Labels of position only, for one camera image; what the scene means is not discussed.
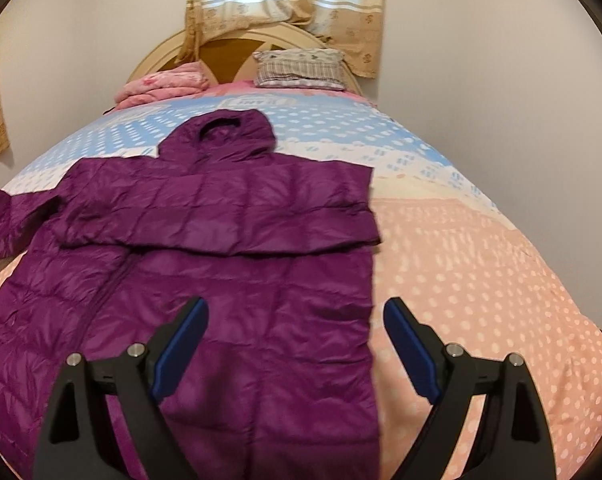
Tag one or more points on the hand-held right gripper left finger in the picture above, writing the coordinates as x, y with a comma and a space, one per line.
181, 350

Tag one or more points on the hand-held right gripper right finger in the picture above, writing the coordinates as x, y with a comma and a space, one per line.
411, 350

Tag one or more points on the purple puffer jacket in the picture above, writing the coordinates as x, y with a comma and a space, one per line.
231, 210

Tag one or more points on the dotted pastel bedspread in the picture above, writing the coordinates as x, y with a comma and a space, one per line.
481, 285

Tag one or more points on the folded pink floral blanket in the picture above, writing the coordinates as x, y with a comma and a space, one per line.
166, 85

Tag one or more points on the cream wooden headboard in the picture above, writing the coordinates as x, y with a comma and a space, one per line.
221, 55

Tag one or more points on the striped grey pillow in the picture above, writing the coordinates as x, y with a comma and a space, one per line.
301, 67

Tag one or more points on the beige floral window curtain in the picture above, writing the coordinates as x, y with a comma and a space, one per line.
351, 35

